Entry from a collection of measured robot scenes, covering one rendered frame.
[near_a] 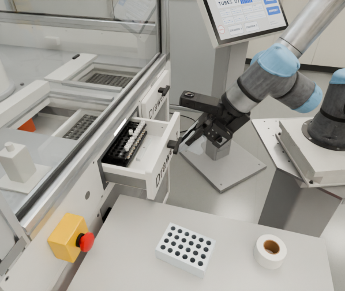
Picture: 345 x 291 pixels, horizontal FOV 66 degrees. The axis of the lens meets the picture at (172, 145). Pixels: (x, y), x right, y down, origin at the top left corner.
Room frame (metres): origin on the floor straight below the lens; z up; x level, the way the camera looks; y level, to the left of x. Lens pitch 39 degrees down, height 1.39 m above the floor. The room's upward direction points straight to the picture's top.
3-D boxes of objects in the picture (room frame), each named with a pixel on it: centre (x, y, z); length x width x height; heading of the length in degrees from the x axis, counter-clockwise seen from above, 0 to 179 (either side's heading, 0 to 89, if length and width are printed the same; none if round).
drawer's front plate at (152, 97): (0.95, 0.06, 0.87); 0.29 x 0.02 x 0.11; 165
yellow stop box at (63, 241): (0.32, 0.22, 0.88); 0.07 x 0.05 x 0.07; 165
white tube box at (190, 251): (0.35, -0.03, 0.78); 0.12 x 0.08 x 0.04; 65
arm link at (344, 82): (0.75, -0.55, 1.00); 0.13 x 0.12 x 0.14; 11
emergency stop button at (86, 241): (0.31, 0.18, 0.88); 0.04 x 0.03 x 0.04; 165
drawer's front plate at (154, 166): (0.61, 0.02, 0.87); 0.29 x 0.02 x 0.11; 165
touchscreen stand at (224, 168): (1.54, -0.38, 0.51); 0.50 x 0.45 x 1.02; 33
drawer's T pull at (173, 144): (0.60, 0.00, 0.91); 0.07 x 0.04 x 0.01; 165
